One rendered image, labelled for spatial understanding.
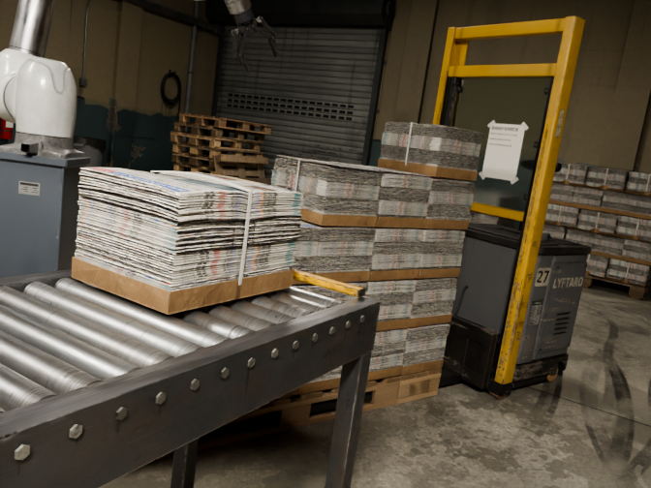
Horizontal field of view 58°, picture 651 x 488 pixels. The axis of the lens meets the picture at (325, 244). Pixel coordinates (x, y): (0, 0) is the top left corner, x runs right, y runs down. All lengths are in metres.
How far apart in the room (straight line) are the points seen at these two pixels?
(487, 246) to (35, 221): 2.25
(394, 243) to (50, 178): 1.37
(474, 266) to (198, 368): 2.56
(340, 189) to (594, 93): 6.59
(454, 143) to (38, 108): 1.67
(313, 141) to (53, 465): 9.37
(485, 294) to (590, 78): 5.68
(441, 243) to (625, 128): 5.87
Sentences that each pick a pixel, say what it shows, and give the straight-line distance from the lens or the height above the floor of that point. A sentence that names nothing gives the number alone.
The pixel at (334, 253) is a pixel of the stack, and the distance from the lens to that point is 2.29.
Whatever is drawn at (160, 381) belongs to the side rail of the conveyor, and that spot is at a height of 0.80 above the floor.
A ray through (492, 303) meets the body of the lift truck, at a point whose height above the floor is 0.43.
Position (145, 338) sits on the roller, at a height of 0.79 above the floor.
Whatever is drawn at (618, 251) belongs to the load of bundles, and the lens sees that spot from 6.82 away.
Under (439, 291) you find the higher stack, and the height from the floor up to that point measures 0.54.
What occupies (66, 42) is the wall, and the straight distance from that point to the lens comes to 9.59.
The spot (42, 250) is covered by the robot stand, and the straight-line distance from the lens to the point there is 1.87.
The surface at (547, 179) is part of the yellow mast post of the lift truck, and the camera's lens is 2.94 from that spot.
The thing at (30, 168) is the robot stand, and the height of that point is 0.96.
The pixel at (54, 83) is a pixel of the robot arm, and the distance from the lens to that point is 1.86.
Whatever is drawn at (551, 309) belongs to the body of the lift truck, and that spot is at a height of 0.45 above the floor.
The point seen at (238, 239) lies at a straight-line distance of 1.18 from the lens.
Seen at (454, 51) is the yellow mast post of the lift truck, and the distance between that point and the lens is 3.47.
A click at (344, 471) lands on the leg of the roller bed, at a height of 0.39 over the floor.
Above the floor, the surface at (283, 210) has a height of 0.99.
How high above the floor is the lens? 1.14
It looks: 10 degrees down
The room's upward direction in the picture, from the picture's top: 8 degrees clockwise
